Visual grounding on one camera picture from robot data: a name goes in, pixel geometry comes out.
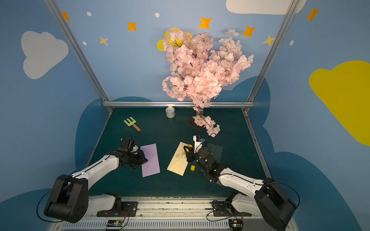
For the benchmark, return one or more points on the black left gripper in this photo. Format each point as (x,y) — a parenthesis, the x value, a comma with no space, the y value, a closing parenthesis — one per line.
(139,159)

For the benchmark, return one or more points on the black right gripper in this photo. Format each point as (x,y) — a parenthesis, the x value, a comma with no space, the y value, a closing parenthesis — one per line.
(189,153)

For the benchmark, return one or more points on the cream yellow envelope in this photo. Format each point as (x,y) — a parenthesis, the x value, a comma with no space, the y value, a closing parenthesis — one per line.
(179,163)

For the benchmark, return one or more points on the purple envelope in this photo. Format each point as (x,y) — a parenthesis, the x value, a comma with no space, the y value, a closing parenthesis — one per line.
(152,166)

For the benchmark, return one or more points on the dark green envelope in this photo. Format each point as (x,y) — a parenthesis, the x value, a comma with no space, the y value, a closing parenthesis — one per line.
(216,150)

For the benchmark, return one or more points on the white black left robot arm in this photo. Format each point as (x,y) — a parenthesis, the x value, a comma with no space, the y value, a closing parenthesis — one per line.
(69,199)

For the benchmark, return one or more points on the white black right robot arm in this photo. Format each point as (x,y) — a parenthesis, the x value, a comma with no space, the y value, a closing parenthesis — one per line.
(265,198)

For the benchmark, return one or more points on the silver tin can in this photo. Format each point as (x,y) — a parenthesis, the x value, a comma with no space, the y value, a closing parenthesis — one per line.
(170,112)

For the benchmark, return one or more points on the left green circuit board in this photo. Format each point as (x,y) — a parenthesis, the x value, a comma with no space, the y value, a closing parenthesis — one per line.
(115,224)

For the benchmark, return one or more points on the green circuit board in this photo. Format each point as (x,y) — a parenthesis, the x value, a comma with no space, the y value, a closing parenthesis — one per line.
(115,224)
(235,225)

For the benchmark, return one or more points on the right green circuit board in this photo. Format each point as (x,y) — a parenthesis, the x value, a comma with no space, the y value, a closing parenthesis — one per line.
(235,225)

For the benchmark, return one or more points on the pink cherry blossom tree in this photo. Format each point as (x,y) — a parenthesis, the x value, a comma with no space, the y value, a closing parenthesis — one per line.
(199,73)

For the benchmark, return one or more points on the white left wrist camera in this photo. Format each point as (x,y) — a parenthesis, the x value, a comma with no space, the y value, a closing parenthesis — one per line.
(134,149)

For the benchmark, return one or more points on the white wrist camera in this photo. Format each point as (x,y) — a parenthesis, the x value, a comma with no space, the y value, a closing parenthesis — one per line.
(134,149)
(198,142)

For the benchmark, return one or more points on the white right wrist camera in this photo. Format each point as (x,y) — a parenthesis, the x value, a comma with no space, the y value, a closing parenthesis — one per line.
(198,142)

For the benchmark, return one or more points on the yellow-green garden fork wooden handle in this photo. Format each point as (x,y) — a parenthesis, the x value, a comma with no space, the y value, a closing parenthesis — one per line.
(131,122)

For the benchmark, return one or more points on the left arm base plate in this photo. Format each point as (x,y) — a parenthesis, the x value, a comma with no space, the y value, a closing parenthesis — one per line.
(123,209)

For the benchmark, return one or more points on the aluminium front mounting rail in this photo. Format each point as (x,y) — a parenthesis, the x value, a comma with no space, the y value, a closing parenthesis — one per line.
(167,214)

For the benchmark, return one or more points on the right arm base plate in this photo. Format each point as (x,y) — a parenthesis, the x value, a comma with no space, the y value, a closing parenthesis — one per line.
(225,209)

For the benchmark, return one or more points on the right aluminium frame post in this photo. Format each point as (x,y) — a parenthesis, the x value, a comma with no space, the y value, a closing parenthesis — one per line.
(283,29)

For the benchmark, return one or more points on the aluminium frame post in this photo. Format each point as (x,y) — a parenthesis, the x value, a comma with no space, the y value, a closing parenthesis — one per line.
(66,30)
(283,29)

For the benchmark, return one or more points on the left aluminium frame post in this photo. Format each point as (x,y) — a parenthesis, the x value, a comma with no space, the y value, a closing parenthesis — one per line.
(66,30)

